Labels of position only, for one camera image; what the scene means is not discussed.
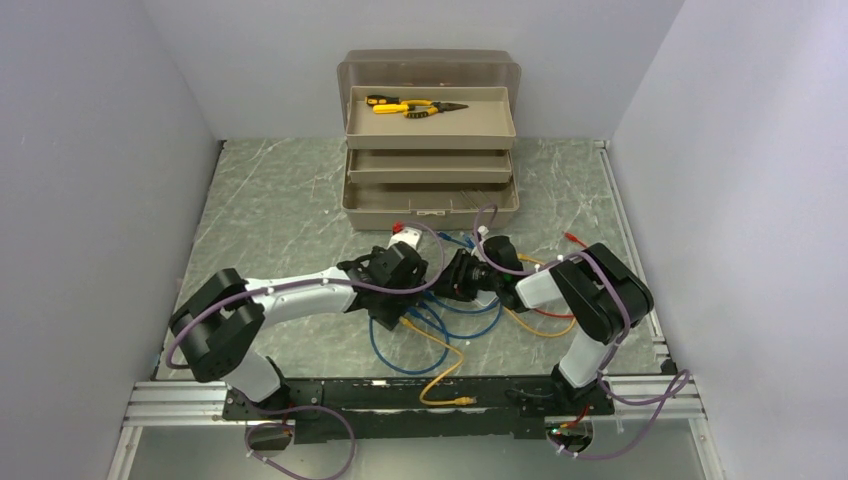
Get blue ethernet cable long loop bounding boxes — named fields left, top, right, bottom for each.
left=368, top=317, right=450, bottom=376

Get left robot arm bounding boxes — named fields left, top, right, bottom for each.
left=166, top=242, right=428, bottom=420

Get aluminium frame rail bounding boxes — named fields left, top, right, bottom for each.
left=124, top=138, right=703, bottom=479

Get yellow black pliers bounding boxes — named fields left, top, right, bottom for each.
left=372, top=100, right=468, bottom=119

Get black network switch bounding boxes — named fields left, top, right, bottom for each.
left=367, top=298, right=418, bottom=331

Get beige plastic toolbox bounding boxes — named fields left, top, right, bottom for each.
left=337, top=49, right=522, bottom=231

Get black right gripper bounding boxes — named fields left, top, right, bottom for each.
left=426, top=250, right=502, bottom=303

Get yellow black screwdriver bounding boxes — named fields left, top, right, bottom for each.
left=366, top=95, right=431, bottom=106

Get yellow ethernet cable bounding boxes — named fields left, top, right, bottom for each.
left=398, top=316, right=478, bottom=407
left=503, top=305, right=578, bottom=340

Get yellow ethernet cable on router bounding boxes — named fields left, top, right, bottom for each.
left=503, top=305, right=578, bottom=340

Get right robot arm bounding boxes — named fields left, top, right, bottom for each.
left=432, top=235, right=655, bottom=415

